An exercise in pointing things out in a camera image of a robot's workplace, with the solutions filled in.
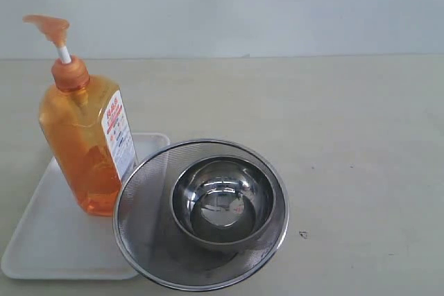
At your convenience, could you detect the orange soap pump bottle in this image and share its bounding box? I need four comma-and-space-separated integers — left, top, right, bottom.
23, 15, 137, 216

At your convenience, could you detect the small stainless steel bowl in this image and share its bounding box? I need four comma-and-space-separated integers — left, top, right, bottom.
169, 155, 278, 252

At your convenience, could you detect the steel mesh strainer basin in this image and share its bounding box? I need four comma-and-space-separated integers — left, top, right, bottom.
112, 139, 290, 291

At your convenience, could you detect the white plastic tray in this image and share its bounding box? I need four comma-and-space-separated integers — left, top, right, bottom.
0, 132, 171, 281

